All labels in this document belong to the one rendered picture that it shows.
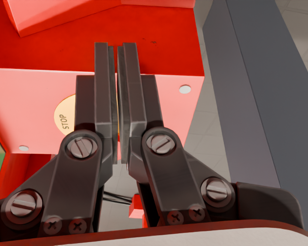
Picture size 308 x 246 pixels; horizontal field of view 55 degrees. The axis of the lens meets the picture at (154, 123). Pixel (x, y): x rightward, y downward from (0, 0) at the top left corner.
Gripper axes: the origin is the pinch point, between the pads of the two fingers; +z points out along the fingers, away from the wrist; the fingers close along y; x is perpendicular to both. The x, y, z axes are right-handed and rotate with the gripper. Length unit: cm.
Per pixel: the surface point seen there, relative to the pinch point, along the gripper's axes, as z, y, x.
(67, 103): 6.7, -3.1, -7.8
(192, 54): 8.0, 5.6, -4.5
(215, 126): 79, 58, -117
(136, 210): 70, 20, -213
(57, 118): 6.8, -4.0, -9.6
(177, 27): 11.0, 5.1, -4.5
